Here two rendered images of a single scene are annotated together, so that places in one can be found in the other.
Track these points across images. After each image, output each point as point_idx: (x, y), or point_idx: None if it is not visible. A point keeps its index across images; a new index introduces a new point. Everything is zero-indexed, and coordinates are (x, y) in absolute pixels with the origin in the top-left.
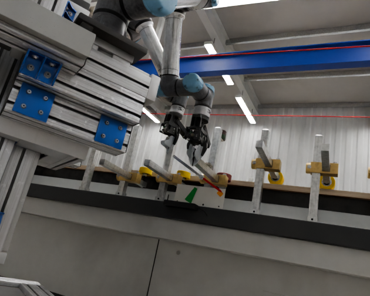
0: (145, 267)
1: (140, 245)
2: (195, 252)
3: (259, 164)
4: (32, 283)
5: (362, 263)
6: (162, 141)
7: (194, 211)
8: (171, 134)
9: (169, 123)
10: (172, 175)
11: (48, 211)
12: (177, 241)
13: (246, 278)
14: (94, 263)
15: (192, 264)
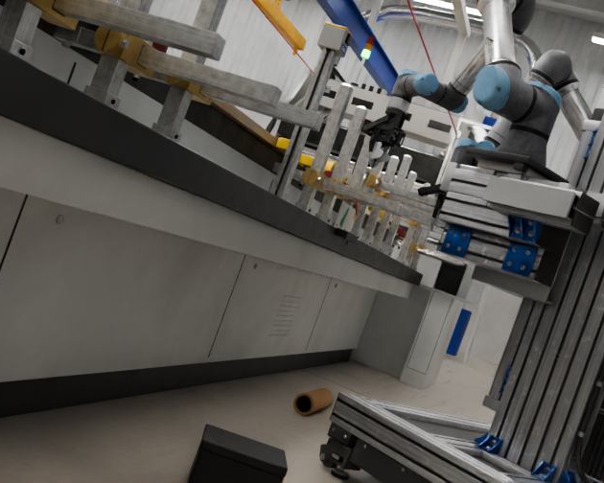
0: (226, 292)
1: (230, 262)
2: (266, 263)
3: (377, 185)
4: (366, 400)
5: (362, 275)
6: (381, 152)
7: (342, 240)
8: (385, 142)
9: (404, 135)
10: None
11: (232, 239)
12: (313, 272)
13: (281, 286)
14: (180, 301)
15: (259, 279)
